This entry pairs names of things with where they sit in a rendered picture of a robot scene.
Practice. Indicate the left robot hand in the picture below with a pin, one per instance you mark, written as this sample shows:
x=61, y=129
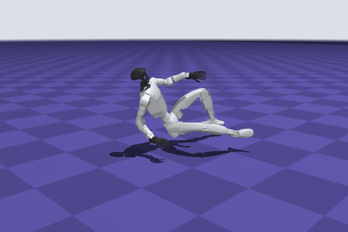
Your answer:
x=196, y=75

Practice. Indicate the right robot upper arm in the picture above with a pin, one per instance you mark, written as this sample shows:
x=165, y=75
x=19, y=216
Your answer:
x=143, y=104

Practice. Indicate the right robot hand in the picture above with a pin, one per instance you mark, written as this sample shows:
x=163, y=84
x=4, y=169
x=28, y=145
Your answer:
x=159, y=141

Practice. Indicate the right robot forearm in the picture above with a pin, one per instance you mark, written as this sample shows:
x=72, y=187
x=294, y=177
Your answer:
x=143, y=128

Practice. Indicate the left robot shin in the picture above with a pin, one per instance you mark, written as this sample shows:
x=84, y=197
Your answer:
x=208, y=106

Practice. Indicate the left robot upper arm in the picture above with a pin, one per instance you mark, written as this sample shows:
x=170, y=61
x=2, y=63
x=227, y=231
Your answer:
x=161, y=82

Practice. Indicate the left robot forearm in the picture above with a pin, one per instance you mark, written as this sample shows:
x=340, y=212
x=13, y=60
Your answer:
x=179, y=77

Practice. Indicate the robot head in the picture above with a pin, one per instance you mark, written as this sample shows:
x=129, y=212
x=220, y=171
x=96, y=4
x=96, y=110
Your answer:
x=139, y=73

